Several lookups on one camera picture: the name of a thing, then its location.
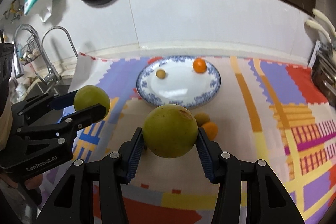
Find wall hooks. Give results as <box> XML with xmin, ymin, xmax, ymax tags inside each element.
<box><xmin>3</xmin><ymin>0</ymin><xmax>24</xmax><ymax>23</ymax></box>

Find thin gooseneck water faucet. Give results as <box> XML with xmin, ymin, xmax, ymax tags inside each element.
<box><xmin>41</xmin><ymin>26</ymin><xmax>78</xmax><ymax>81</ymax></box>

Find chrome kitchen faucet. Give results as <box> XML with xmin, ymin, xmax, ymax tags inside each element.
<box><xmin>12</xmin><ymin>23</ymin><xmax>61</xmax><ymax>85</ymax></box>

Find large green apple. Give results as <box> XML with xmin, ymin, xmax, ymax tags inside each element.
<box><xmin>73</xmin><ymin>85</ymin><xmax>110</xmax><ymax>117</ymax></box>
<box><xmin>142</xmin><ymin>104</ymin><xmax>198</xmax><ymax>159</ymax></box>

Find blue white porcelain plate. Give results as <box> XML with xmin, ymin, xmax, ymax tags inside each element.
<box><xmin>136</xmin><ymin>56</ymin><xmax>221</xmax><ymax>109</ymax></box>

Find colourful patterned tablecloth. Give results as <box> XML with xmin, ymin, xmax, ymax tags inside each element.
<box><xmin>70</xmin><ymin>53</ymin><xmax>335</xmax><ymax>223</ymax></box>

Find stainless steel double sink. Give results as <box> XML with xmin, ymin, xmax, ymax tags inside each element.
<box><xmin>10</xmin><ymin>77</ymin><xmax>72</xmax><ymax>107</ymax></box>

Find black wire sponge basket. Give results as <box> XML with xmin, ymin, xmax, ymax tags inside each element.
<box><xmin>18</xmin><ymin>35</ymin><xmax>41</xmax><ymax>65</ymax></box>

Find stainless steel rectangular container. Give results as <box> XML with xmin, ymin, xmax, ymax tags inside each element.
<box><xmin>311</xmin><ymin>50</ymin><xmax>335</xmax><ymax>107</ymax></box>

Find operator left hand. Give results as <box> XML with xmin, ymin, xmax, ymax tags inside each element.
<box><xmin>1</xmin><ymin>172</ymin><xmax>43</xmax><ymax>204</ymax></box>

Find small orange mandarin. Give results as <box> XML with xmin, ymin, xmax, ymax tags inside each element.
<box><xmin>201</xmin><ymin>122</ymin><xmax>218</xmax><ymax>141</ymax></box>

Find small brown passion fruit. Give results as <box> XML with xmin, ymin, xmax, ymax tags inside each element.
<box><xmin>155</xmin><ymin>69</ymin><xmax>166</xmax><ymax>79</ymax></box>

